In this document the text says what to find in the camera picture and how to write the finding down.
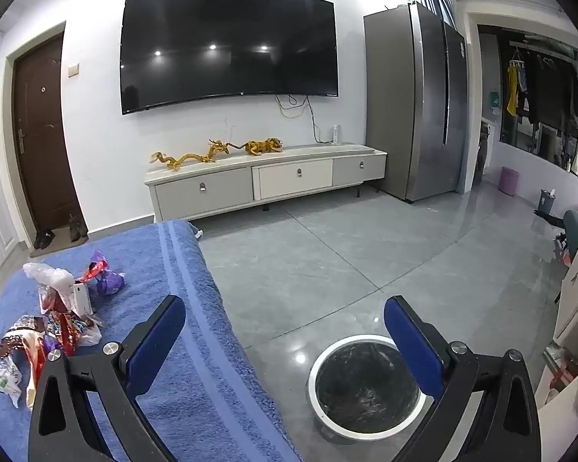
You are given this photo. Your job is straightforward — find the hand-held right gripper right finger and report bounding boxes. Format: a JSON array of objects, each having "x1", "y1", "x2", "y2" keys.
[{"x1": 384, "y1": 295, "x2": 543, "y2": 462}]

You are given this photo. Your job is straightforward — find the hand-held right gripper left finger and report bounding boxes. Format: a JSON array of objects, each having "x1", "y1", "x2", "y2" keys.
[{"x1": 27, "y1": 295, "x2": 187, "y2": 462}]

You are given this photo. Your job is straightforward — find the white round trash can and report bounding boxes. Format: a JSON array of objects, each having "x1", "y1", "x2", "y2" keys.
[{"x1": 307, "y1": 333, "x2": 444, "y2": 445}]

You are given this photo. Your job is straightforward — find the white plastic bag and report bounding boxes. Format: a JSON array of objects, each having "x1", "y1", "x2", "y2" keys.
[{"x1": 23, "y1": 262, "x2": 75, "y2": 290}]

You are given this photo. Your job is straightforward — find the blue towel blanket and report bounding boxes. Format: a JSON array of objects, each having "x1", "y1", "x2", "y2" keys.
[{"x1": 0, "y1": 219, "x2": 302, "y2": 462}]

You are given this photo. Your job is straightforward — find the purple snack wrapper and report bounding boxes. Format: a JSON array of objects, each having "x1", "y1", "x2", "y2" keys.
[{"x1": 96, "y1": 268, "x2": 126, "y2": 297}]

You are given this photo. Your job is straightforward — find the white carton box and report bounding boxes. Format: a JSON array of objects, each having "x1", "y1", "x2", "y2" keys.
[{"x1": 73, "y1": 281, "x2": 95, "y2": 316}]

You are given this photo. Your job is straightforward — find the red gold snack wrapper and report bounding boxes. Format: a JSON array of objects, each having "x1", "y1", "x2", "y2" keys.
[{"x1": 48, "y1": 310, "x2": 91, "y2": 354}]

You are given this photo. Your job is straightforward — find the clear red plastic wrapper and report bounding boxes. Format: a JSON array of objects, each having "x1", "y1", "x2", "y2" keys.
[{"x1": 37, "y1": 285, "x2": 75, "y2": 318}]

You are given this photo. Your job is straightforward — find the doormat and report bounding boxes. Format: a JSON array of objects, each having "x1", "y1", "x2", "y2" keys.
[{"x1": 29, "y1": 236, "x2": 90, "y2": 257}]

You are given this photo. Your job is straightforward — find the brown foil snack wrapper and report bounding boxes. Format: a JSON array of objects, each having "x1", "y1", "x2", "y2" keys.
[{"x1": 0, "y1": 315, "x2": 46, "y2": 362}]

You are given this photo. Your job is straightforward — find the white green plastic wrapper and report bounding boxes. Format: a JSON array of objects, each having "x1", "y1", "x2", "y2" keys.
[{"x1": 0, "y1": 358, "x2": 30, "y2": 409}]

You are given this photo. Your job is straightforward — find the white TV cabinet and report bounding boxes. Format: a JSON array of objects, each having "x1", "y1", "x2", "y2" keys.
[{"x1": 144, "y1": 144, "x2": 387, "y2": 223}]

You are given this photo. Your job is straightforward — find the white side table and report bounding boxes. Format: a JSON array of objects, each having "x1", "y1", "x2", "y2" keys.
[{"x1": 551, "y1": 250, "x2": 578, "y2": 347}]

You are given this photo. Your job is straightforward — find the golden dragon figurine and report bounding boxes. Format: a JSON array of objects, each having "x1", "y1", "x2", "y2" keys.
[{"x1": 150, "y1": 139, "x2": 232, "y2": 171}]

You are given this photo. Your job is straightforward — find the pink bin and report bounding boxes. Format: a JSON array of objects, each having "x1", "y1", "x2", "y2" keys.
[{"x1": 501, "y1": 167, "x2": 522, "y2": 196}]

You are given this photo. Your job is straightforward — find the grey bin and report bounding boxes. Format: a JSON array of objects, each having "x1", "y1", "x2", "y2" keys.
[{"x1": 538, "y1": 189, "x2": 558, "y2": 216}]

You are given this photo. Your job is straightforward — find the golden tiger figurine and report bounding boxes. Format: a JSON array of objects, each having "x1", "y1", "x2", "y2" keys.
[{"x1": 231, "y1": 137, "x2": 284, "y2": 157}]

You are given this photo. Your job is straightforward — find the grey refrigerator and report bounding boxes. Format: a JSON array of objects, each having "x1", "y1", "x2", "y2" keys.
[{"x1": 363, "y1": 2, "x2": 468, "y2": 202}]

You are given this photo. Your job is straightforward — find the brown entrance door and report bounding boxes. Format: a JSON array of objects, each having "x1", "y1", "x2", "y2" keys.
[{"x1": 12, "y1": 33, "x2": 88, "y2": 246}]

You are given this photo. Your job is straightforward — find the yellow hanging garment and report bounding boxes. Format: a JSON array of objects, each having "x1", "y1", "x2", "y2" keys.
[{"x1": 506, "y1": 64, "x2": 520, "y2": 116}]

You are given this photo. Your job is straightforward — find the dark hanging clothes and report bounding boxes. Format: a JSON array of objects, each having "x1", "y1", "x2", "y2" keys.
[{"x1": 519, "y1": 55, "x2": 578, "y2": 128}]

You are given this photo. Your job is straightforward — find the striped curtain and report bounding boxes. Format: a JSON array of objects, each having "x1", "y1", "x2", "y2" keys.
[{"x1": 417, "y1": 0, "x2": 456, "y2": 25}]

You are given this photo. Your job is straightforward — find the television cables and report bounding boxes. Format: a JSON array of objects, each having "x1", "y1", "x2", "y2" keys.
[{"x1": 276, "y1": 95, "x2": 335, "y2": 144}]

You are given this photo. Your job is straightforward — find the black wall television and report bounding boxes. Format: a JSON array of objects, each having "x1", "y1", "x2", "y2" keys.
[{"x1": 120, "y1": 0, "x2": 339, "y2": 115}]

